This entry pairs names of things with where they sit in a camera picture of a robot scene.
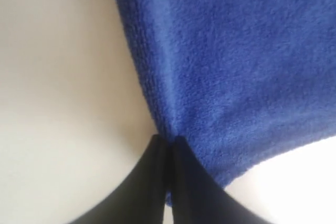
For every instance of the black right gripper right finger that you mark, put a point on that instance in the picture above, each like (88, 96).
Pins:
(196, 197)

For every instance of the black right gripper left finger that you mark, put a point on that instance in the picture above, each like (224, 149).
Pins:
(140, 198)

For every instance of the blue microfibre towel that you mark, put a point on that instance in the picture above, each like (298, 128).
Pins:
(241, 80)

